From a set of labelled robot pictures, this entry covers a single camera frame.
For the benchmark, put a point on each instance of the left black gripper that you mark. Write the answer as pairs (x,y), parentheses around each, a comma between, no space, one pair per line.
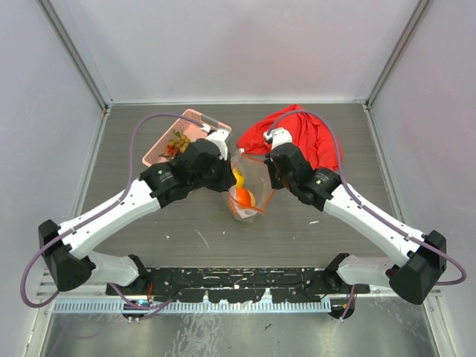
(227,178)

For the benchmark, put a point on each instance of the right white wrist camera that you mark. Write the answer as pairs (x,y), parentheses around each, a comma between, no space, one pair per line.
(277,137)

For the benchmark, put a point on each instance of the pink plastic basket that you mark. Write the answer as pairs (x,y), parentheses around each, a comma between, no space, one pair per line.
(162,151)

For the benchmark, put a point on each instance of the white slotted cable duct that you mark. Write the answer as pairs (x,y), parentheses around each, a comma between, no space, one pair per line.
(264,306)

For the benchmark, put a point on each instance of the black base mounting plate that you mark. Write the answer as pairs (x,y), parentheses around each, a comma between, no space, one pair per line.
(239,285)

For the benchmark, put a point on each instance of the clear zip top bag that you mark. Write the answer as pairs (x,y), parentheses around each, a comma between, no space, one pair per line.
(252,193)

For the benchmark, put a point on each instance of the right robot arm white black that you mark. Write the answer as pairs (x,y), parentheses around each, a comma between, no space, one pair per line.
(414,261)

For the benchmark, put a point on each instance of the red cloth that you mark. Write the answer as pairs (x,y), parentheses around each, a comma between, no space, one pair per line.
(308,132)

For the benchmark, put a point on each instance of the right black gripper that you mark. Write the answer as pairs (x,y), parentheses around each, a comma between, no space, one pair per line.
(271,166)

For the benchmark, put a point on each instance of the yellow lemon fruit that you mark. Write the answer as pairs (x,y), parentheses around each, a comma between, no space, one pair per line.
(240,179)

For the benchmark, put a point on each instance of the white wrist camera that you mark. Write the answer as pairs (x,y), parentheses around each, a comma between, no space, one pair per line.
(220,138)
(277,137)

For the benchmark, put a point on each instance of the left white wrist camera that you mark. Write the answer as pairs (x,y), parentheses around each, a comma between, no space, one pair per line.
(220,138)

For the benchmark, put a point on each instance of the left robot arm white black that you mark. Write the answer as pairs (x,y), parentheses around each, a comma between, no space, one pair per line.
(69,248)

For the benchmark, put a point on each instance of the brown longan bunch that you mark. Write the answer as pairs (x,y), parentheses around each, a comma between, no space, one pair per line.
(176,146)

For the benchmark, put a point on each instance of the orange tangerine fruit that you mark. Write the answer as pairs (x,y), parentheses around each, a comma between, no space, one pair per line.
(245,198)

